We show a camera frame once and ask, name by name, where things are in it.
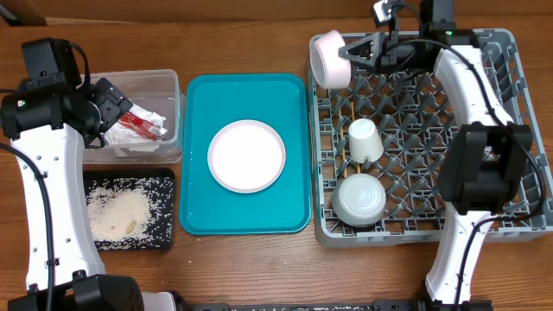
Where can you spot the grey bowl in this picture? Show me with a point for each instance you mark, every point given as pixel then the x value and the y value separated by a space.
pixel 359 200

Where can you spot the black plastic tray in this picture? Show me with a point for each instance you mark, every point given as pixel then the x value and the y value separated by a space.
pixel 164 173

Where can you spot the teal plastic tray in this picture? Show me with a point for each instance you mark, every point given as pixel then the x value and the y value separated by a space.
pixel 214 101

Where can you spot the large pink plate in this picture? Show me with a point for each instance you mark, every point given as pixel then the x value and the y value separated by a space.
pixel 246 156

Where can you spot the wooden chopstick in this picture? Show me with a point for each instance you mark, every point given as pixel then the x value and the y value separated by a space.
pixel 353 119
pixel 343 166

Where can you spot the pale green cup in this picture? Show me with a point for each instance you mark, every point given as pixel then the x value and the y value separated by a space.
pixel 364 141

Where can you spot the white napkin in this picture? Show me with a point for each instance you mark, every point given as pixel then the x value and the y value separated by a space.
pixel 118 134

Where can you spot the red ketchup packet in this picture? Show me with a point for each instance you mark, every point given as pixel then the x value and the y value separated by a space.
pixel 141 126

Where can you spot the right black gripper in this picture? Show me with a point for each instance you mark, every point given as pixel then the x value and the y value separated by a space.
pixel 380 47

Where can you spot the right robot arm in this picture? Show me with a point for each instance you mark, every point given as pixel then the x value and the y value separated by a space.
pixel 484 163

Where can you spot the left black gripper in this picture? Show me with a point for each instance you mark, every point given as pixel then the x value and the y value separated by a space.
pixel 111 100

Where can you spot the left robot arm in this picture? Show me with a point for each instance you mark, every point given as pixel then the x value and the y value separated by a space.
pixel 49 128

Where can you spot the small pink saucer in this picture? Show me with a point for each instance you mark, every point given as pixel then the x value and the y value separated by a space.
pixel 329 69

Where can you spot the clear plastic bin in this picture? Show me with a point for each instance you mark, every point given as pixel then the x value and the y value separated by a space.
pixel 154 90

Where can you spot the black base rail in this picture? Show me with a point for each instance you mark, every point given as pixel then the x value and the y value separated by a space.
pixel 377 305

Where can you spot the grey dishwasher rack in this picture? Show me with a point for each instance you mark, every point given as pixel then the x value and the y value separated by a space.
pixel 416 124

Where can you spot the white rice pile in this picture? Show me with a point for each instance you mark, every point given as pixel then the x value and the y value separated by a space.
pixel 118 213

